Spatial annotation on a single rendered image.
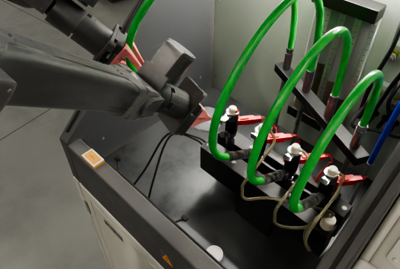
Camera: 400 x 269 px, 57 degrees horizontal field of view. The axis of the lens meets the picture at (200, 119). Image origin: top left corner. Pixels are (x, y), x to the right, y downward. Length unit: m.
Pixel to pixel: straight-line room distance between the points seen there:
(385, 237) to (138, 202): 0.48
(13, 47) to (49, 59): 0.04
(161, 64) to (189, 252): 0.37
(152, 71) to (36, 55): 0.31
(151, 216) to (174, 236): 0.07
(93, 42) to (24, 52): 0.38
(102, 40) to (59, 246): 1.39
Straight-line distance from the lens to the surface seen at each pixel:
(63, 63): 0.37
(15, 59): 0.31
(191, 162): 1.04
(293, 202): 0.59
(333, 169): 0.72
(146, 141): 1.11
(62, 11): 0.70
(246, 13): 1.06
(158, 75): 0.61
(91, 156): 0.92
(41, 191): 2.17
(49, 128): 2.49
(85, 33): 0.70
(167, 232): 0.79
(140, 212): 0.82
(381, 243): 0.76
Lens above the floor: 1.63
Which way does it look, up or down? 44 degrees down
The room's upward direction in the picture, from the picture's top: straight up
